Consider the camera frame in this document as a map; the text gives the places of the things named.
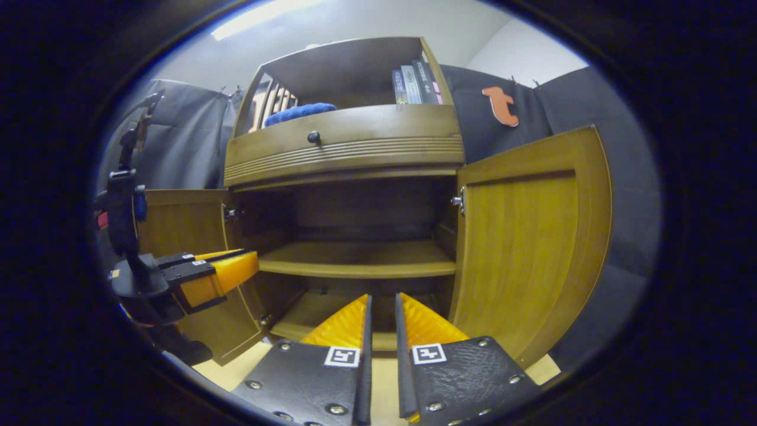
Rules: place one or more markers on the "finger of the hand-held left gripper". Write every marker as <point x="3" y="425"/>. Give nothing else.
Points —
<point x="177" y="259"/>
<point x="189" y="273"/>

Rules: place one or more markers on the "wooden cabinet door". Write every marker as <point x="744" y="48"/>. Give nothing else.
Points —
<point x="183" y="225"/>
<point x="520" y="236"/>

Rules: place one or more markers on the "wooden drawer with black knob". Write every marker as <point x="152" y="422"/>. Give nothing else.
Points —
<point x="384" y="127"/>

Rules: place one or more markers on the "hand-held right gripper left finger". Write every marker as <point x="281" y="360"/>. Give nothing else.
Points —
<point x="365" y="378"/>

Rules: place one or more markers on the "wooden shoe cabinet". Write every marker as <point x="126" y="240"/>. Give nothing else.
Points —
<point x="355" y="65"/>

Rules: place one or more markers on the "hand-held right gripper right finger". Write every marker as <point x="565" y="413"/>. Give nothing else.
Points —
<point x="404" y="378"/>

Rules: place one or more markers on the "black backdrop cloth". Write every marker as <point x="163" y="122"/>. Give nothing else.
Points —
<point x="627" y="177"/>

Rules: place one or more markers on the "blue folded towel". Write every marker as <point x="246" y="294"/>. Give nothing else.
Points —
<point x="301" y="112"/>

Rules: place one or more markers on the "dark blue book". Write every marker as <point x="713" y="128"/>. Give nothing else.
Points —
<point x="399" y="89"/>

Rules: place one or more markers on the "wooden inner cabinet shelf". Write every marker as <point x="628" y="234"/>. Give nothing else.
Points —
<point x="355" y="260"/>

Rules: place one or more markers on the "light grey book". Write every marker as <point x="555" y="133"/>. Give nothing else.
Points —
<point x="412" y="86"/>

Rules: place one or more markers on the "black book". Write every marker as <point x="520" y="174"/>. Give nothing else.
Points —
<point x="426" y="83"/>

